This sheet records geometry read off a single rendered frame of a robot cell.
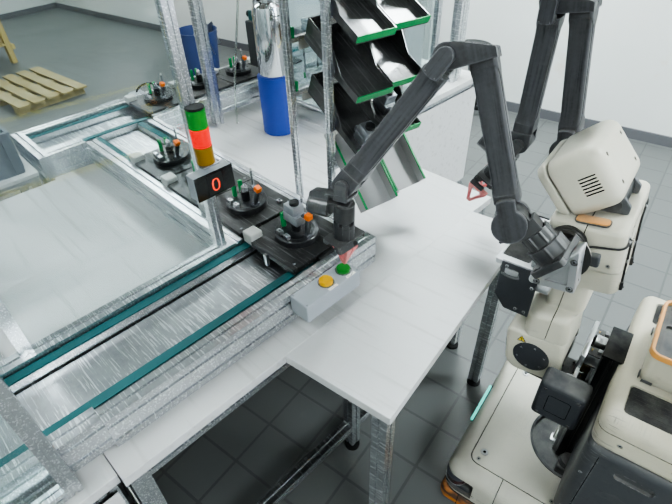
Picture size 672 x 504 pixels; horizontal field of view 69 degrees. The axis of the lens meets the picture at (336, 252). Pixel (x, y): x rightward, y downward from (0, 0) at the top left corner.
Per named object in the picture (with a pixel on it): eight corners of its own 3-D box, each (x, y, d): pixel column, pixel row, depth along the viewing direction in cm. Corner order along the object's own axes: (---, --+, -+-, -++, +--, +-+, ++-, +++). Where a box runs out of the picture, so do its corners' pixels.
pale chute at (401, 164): (419, 182, 172) (426, 177, 168) (390, 194, 166) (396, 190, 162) (384, 110, 172) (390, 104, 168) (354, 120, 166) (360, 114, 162)
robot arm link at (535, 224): (547, 234, 106) (548, 226, 110) (515, 199, 106) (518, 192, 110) (511, 257, 111) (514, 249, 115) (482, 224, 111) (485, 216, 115)
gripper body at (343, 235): (322, 243, 133) (321, 221, 128) (348, 227, 139) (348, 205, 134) (339, 254, 129) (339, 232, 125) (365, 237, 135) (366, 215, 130)
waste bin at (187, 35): (210, 68, 562) (200, 16, 527) (237, 75, 541) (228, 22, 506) (177, 81, 534) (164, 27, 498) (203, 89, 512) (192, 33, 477)
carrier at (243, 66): (269, 74, 270) (267, 51, 262) (234, 87, 257) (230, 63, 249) (243, 65, 283) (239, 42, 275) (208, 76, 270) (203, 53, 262)
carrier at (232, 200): (297, 207, 168) (294, 175, 160) (240, 239, 155) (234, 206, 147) (253, 182, 182) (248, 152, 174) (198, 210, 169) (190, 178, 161)
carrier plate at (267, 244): (351, 238, 154) (351, 232, 153) (294, 275, 141) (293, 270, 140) (300, 209, 168) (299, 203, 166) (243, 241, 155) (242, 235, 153)
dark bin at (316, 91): (389, 143, 152) (397, 126, 146) (356, 156, 147) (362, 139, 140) (340, 82, 161) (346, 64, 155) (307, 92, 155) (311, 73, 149)
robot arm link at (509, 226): (496, 24, 93) (502, 26, 102) (427, 46, 100) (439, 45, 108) (530, 242, 106) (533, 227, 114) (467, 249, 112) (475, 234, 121)
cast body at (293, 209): (307, 221, 149) (306, 202, 144) (296, 227, 147) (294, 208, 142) (290, 210, 154) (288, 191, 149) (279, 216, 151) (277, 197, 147)
